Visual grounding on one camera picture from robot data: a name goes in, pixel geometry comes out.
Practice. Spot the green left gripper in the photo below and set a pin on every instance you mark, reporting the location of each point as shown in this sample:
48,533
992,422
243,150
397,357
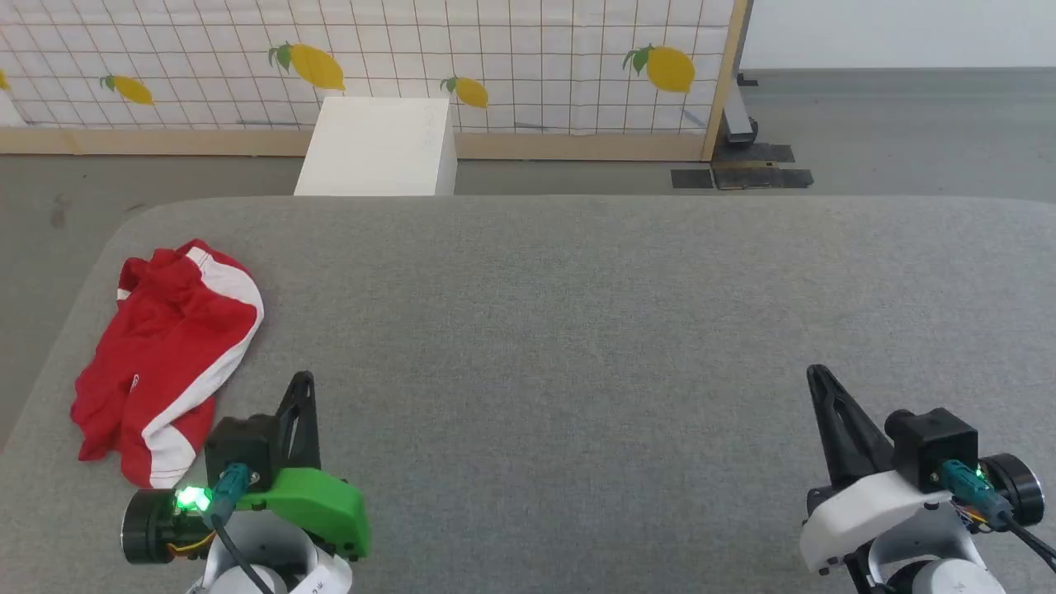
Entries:
318,503

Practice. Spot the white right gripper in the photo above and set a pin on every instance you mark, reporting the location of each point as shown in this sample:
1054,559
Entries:
866,511

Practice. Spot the red shorts with white trim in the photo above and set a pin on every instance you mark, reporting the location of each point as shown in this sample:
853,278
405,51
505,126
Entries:
169,346

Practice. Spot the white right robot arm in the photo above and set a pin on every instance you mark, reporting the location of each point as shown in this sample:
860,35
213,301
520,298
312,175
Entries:
932,561

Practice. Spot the large black floor plate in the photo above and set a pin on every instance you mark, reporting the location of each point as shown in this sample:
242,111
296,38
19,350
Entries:
759,169

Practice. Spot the white box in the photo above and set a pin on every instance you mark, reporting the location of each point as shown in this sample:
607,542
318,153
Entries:
375,148

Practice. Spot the small black floor plate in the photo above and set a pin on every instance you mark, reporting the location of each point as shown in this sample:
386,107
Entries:
691,178

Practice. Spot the grey metal screen foot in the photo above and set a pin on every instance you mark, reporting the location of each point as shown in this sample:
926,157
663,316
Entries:
737,115

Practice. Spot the lemon print folding screen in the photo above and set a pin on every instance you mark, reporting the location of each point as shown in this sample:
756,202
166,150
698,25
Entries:
371,58

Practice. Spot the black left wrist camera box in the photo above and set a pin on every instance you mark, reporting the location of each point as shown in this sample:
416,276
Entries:
239,450

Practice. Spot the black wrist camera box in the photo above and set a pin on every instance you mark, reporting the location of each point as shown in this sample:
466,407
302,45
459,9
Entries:
932,445
239,450

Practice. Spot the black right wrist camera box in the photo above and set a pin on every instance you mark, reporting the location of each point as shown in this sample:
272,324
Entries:
932,445

